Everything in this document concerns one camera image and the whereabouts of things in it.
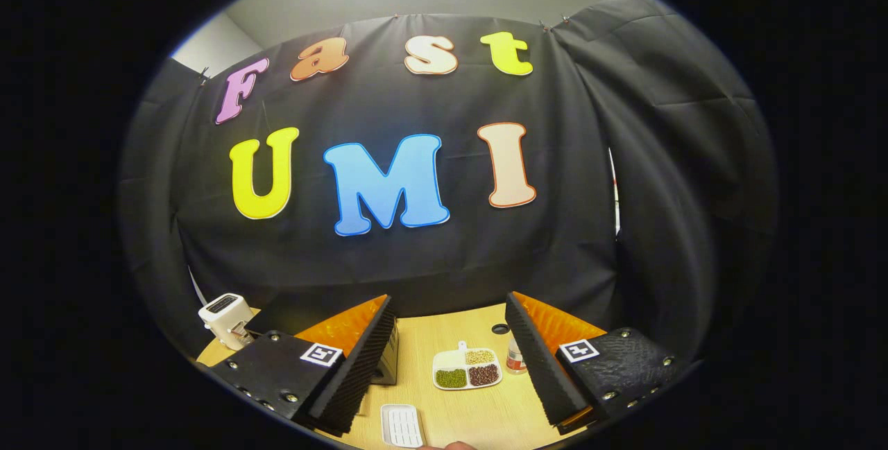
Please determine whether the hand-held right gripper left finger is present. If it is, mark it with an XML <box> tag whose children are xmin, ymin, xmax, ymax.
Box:
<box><xmin>206</xmin><ymin>294</ymin><xmax>396</xmax><ymax>435</ymax></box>

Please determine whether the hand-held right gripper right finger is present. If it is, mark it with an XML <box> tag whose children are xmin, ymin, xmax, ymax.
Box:
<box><xmin>505</xmin><ymin>291</ymin><xmax>693</xmax><ymax>435</ymax></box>

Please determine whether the black electric oven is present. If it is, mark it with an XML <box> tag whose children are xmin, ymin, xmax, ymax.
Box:
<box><xmin>267</xmin><ymin>291</ymin><xmax>400</xmax><ymax>386</ymax></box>

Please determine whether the clear plastic bottle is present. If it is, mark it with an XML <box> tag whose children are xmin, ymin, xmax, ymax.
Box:
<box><xmin>506</xmin><ymin>336</ymin><xmax>528</xmax><ymax>375</ymax></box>

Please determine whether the small white ridged tray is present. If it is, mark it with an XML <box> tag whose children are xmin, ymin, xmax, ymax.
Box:
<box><xmin>380</xmin><ymin>404</ymin><xmax>425</xmax><ymax>449</ymax></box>

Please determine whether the white divided dish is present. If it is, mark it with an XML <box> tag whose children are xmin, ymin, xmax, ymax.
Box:
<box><xmin>432</xmin><ymin>340</ymin><xmax>503</xmax><ymax>391</ymax></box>

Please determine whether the black backdrop cloth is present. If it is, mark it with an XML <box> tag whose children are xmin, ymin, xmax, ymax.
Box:
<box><xmin>118</xmin><ymin>0</ymin><xmax>778</xmax><ymax>361</ymax></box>

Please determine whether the white toaster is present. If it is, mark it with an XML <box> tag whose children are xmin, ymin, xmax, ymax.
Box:
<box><xmin>198</xmin><ymin>293</ymin><xmax>255</xmax><ymax>352</ymax></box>

